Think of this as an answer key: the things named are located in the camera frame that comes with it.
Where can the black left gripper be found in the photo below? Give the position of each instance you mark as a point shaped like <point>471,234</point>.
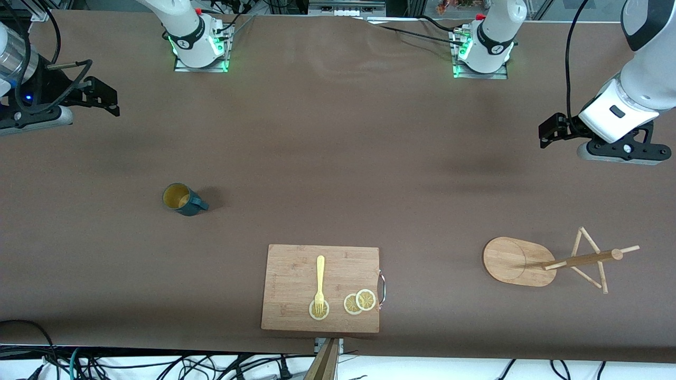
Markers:
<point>571,127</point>

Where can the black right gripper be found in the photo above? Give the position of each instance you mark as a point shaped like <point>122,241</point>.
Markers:
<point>53,87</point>

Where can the teal cup yellow inside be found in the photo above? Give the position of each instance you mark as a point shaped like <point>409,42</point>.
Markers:
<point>177,198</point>

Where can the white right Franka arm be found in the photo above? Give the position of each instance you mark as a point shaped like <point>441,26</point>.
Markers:
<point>185,26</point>

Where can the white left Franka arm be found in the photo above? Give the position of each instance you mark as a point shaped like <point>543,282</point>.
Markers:
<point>639,84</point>

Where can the wooden cup rack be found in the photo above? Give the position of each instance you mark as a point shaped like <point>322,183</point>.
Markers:
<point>512,261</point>

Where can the grey power strip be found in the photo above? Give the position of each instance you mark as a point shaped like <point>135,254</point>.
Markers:
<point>346,9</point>

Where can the lemon slice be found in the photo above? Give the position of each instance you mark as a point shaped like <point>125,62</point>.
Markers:
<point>317,316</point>
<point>366,300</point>
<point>349,305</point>

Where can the bamboo cutting board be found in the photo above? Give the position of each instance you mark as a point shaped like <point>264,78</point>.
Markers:
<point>290,279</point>

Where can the yellow plastic fork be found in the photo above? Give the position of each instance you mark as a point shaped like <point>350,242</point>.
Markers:
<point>320,274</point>

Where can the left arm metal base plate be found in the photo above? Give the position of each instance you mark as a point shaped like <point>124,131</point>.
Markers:
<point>496,75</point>

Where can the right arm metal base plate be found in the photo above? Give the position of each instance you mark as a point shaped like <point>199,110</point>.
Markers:
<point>211,68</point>

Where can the wooden camera post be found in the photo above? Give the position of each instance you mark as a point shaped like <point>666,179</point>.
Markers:
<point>325,364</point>

